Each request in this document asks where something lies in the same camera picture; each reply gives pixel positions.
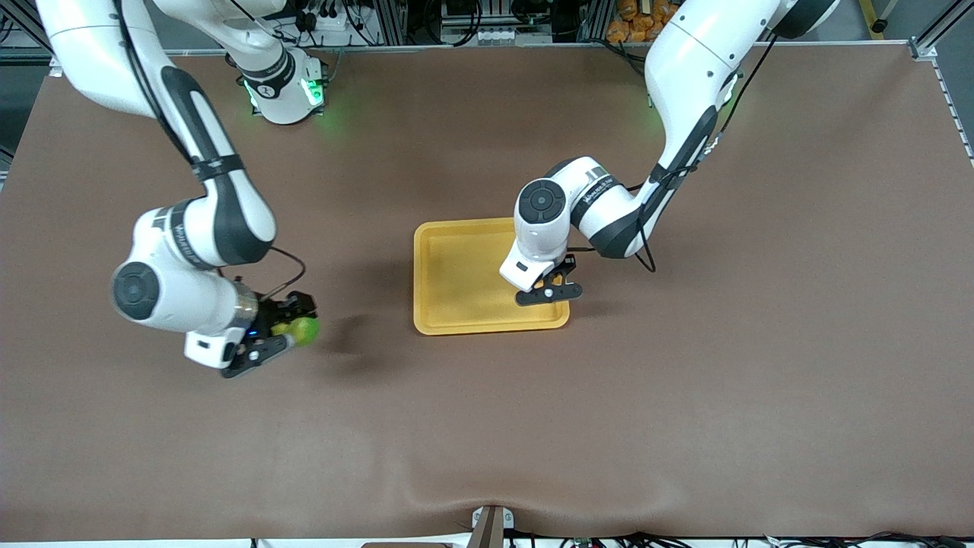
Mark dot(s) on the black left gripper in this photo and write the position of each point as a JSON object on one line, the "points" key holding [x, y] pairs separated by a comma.
{"points": [[569, 264]]}

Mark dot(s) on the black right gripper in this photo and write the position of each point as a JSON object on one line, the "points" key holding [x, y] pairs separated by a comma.
{"points": [[268, 314]]}

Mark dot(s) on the green apple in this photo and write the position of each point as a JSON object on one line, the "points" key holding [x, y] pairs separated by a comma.
{"points": [[304, 332]]}

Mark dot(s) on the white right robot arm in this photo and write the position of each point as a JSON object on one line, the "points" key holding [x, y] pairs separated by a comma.
{"points": [[190, 236]]}

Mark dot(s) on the yellow plastic tray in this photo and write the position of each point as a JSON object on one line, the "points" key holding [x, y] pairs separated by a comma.
{"points": [[456, 281]]}

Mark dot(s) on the brown table mat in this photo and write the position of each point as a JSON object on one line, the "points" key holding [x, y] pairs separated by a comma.
{"points": [[487, 426]]}

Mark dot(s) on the bag of orange items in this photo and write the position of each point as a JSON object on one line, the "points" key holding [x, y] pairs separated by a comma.
{"points": [[639, 21]]}

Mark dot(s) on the white perforated edge strip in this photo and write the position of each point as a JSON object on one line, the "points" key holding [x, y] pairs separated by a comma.
{"points": [[955, 114]]}

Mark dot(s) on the metal table edge bracket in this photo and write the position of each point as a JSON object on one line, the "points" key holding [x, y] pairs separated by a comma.
{"points": [[491, 527]]}

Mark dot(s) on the aluminium corner post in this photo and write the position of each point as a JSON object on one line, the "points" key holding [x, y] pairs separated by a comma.
{"points": [[940, 34]]}

